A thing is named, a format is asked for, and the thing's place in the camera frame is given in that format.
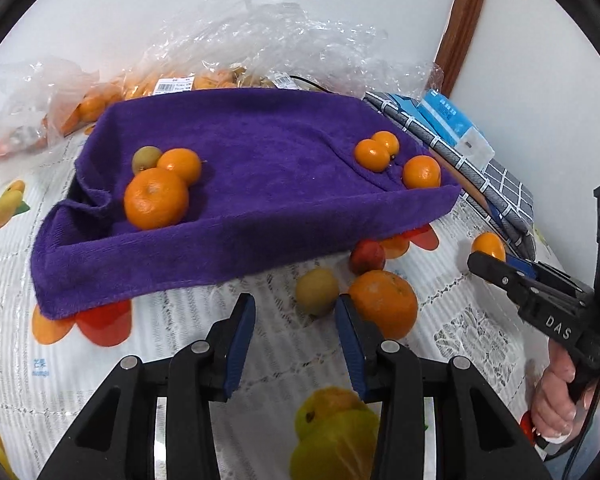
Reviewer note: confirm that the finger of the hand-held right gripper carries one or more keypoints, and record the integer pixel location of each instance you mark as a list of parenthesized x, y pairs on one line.
[(495, 272), (522, 266)]

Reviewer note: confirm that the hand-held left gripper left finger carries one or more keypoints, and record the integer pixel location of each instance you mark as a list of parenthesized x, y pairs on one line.
[(240, 345)]

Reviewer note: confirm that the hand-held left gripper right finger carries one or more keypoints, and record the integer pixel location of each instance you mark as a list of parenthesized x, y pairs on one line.
[(352, 350)]

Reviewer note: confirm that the round orange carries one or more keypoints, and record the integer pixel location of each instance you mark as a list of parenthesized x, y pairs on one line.
[(370, 156), (489, 245), (421, 172), (156, 198), (387, 141), (180, 165), (383, 302)]

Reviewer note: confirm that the green-yellow fruit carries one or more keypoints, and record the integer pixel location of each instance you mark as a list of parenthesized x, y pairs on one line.
[(318, 291), (145, 157)]

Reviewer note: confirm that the small red fruit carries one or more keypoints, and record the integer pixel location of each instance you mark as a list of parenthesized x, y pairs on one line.
[(367, 255)]

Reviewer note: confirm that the purple towel covered tray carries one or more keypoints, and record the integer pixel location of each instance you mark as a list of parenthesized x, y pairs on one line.
[(270, 170)]

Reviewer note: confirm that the person's right hand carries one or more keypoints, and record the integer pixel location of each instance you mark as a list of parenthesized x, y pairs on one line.
[(552, 395)]

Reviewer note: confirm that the fruit print tablecloth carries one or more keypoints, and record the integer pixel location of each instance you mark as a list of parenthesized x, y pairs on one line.
[(455, 320)]

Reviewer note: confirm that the grey plaid cloth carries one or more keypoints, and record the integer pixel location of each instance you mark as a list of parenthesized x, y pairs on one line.
[(505, 185)]

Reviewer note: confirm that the wooden stick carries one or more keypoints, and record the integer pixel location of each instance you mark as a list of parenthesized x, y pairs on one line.
[(472, 190)]

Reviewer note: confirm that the person's leg in jeans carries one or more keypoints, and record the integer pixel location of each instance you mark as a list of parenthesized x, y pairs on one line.
[(595, 460)]

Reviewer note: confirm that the light blue tissue pack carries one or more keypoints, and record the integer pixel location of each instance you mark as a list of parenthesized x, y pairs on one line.
[(447, 112)]

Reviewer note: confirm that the white price label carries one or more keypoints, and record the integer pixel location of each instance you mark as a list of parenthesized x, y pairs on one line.
[(172, 85)]

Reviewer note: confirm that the large clear bag of oranges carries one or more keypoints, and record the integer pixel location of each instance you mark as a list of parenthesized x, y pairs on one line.
[(280, 30)]

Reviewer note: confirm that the small clear plastic bag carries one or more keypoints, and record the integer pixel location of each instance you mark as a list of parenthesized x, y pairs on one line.
[(25, 90)]

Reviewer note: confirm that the brown wooden door frame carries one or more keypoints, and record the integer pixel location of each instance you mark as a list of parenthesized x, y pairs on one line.
[(467, 20)]

